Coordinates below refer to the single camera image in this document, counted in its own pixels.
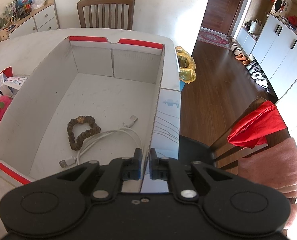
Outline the red white cardboard box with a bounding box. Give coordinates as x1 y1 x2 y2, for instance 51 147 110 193
0 36 165 187

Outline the light blue table mat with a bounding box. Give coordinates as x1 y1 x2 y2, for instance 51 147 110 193
135 86 181 193

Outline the red cloth on chair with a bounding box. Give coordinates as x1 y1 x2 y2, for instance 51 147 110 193
227 101 287 148

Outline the wooden chair with clothes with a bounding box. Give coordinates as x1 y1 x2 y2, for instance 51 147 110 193
209 97 293 176

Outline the pink towel on chair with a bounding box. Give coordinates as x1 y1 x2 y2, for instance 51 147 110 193
237 137 297 228

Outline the floral tissue pack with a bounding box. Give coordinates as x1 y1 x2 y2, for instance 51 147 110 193
0 75 28 97

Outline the red patterned door rug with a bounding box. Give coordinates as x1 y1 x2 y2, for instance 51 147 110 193
197 27 231 49

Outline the wooden dining chair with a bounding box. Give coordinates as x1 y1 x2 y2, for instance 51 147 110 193
77 0 135 30

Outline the white tall cupboard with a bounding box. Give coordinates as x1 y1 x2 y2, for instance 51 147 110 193
234 0 297 100

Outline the white handbag on shelf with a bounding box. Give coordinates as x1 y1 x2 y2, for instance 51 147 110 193
248 18 263 35

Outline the white wooden drawer cabinet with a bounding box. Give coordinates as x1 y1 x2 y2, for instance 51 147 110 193
6 0 60 38

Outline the brown entrance door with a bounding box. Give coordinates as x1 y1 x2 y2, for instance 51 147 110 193
201 0 244 35

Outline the brown bead bracelet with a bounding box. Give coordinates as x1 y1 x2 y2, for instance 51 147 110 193
66 115 102 151

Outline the white USB cable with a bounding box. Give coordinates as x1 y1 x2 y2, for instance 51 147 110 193
58 115 144 169

